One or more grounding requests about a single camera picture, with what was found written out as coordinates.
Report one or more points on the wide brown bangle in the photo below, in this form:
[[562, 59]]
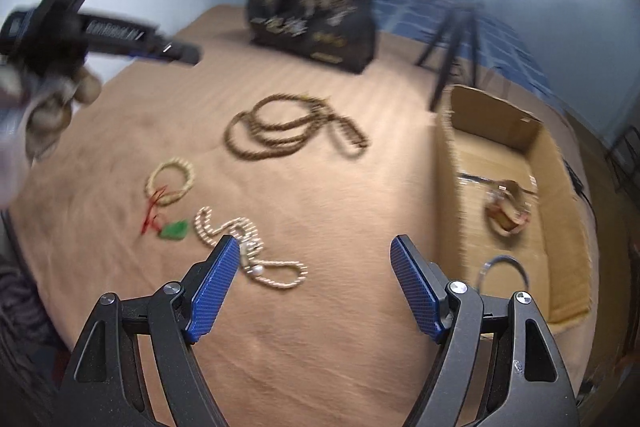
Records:
[[492, 214]]

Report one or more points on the cardboard box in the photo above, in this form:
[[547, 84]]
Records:
[[450, 167]]

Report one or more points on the person's left hand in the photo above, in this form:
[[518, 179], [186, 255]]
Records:
[[87, 87]]

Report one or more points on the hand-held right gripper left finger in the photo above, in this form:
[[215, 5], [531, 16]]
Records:
[[215, 287]]

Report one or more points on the thin silver bangle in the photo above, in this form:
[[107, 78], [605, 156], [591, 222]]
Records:
[[500, 258]]

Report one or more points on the blue patterned bed sheet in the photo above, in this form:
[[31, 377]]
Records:
[[505, 42]]

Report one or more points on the black snack bag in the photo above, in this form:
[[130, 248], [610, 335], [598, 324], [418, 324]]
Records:
[[310, 22]]

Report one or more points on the black tripod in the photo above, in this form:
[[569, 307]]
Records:
[[449, 62]]

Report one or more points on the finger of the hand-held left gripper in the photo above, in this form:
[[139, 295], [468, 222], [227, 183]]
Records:
[[175, 51]]

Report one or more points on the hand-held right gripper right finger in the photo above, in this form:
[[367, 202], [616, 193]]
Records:
[[415, 287]]

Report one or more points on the grey striped clothing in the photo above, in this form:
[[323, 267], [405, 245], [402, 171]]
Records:
[[20, 297]]

